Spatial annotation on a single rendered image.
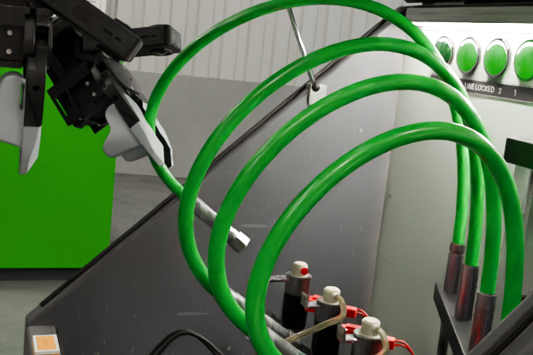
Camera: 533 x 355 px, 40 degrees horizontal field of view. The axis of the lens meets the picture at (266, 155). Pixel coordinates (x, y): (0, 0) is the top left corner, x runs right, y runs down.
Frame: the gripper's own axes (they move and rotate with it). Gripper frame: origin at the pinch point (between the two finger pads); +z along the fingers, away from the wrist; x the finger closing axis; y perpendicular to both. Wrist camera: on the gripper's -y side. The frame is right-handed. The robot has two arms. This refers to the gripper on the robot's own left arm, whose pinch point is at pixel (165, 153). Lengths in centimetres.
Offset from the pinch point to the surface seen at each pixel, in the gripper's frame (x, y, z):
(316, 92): -27.3, -17.7, -2.4
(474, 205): 0.9, -24.9, 24.7
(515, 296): 17.2, -22.3, 32.6
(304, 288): 1.4, -5.3, 21.9
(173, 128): -582, 130, -203
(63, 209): -270, 133, -96
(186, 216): 18.3, -3.2, 11.8
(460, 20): -17.2, -38.7, 3.8
